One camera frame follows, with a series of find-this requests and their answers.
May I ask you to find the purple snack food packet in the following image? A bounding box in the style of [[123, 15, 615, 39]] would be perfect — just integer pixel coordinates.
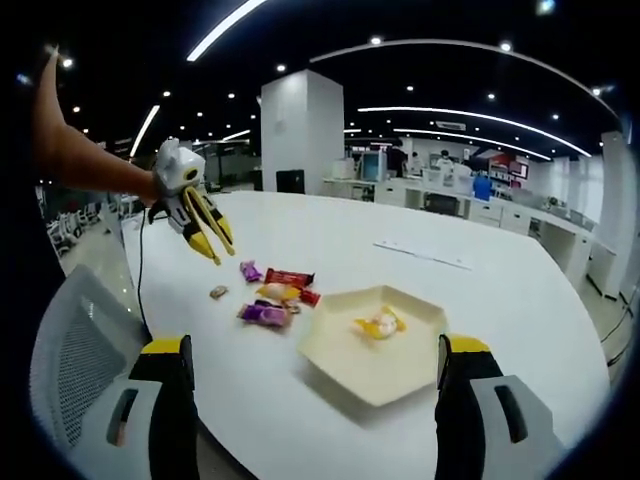
[[238, 259, 265, 284], [237, 300, 292, 335]]

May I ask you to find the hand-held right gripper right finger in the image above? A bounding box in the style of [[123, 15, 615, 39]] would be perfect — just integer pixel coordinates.
[[433, 332, 566, 480]]

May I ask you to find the long ceiling light strip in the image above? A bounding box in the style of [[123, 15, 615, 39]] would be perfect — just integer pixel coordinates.
[[187, 0, 271, 64], [130, 104, 161, 159]]

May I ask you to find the white square pillar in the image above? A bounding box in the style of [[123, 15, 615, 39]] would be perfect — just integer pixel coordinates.
[[599, 130, 634, 301], [259, 68, 346, 197]]

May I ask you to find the white machine with bluish screen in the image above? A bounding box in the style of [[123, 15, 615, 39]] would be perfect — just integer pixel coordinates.
[[358, 151, 387, 182]]

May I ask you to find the beige hexagonal container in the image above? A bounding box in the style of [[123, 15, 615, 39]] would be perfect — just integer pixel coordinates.
[[297, 283, 447, 407]]

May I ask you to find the yellow pastry food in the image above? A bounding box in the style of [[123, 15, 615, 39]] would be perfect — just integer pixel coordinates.
[[255, 281, 302, 302], [352, 305, 407, 342]]

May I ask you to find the black cable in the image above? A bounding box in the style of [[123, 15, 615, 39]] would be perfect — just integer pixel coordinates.
[[135, 217, 151, 337]]

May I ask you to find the white mesh office chair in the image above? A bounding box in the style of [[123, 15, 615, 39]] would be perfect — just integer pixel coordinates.
[[29, 263, 154, 480]]

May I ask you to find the black chair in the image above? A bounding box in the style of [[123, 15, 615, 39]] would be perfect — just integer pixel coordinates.
[[275, 169, 306, 196]]

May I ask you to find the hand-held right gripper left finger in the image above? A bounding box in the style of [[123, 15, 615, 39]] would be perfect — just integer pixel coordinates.
[[83, 333, 202, 480]]

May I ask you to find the red wall poster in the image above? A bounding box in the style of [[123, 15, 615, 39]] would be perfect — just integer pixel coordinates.
[[487, 153, 531, 180]]

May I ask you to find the long red snack food packet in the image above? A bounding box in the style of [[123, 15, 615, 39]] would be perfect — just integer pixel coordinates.
[[263, 267, 318, 288]]

